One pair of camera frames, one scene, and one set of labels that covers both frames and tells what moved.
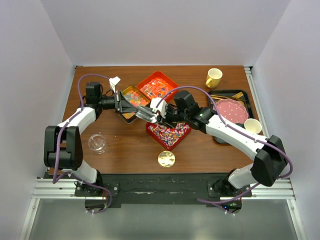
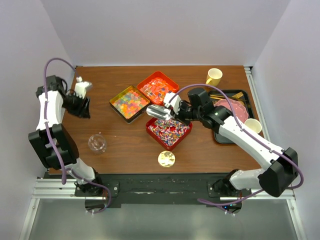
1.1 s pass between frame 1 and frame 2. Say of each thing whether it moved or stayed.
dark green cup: stayed
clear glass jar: stayed
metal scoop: moved
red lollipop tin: stayed
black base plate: stayed
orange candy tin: stayed
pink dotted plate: stayed
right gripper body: moved
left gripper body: moved
